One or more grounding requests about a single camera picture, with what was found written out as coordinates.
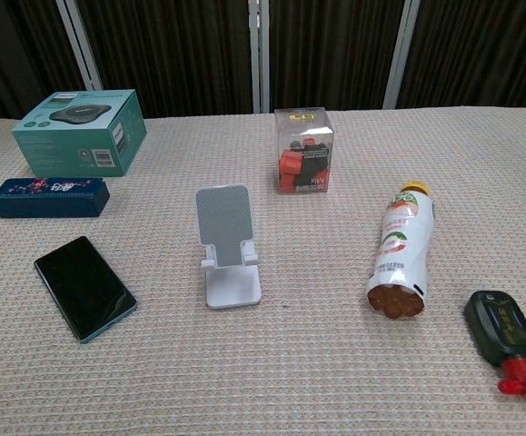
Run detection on black smartphone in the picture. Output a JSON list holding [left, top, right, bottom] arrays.
[[33, 235, 138, 344]]

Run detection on white phone stand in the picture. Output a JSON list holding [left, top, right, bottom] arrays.
[[194, 183, 263, 311]]

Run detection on clear plastic cube box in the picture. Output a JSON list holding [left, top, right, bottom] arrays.
[[274, 107, 336, 196]]

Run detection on white labelled drink bottle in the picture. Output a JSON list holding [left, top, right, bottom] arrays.
[[365, 180, 435, 322]]

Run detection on beige woven tablecloth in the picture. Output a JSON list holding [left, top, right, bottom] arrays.
[[0, 104, 526, 436]]

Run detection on black folding screen panel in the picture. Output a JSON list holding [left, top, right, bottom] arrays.
[[382, 0, 526, 109], [69, 0, 263, 118], [0, 0, 86, 120], [248, 0, 421, 113]]

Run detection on teal speaker product box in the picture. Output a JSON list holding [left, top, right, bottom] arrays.
[[11, 88, 148, 179]]

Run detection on navy floral rectangular box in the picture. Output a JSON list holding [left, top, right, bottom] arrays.
[[0, 175, 111, 220]]

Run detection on small black red device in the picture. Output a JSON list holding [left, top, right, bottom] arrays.
[[463, 290, 526, 400]]

